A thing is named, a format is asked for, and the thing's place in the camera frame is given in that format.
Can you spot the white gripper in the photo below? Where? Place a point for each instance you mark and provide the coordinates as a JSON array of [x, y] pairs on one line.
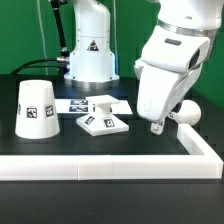
[[170, 64]]

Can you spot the white lamp bulb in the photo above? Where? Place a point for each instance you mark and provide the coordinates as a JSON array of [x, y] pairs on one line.
[[189, 113]]

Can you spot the white lamp base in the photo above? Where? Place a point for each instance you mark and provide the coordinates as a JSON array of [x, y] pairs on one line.
[[102, 121]]

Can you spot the white lamp shade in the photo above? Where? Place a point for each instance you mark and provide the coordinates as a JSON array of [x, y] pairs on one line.
[[36, 112]]

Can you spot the white L-shaped fence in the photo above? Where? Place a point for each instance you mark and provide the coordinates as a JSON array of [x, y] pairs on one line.
[[201, 162]]

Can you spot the white tag sheet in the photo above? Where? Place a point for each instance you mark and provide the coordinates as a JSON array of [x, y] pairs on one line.
[[82, 106]]

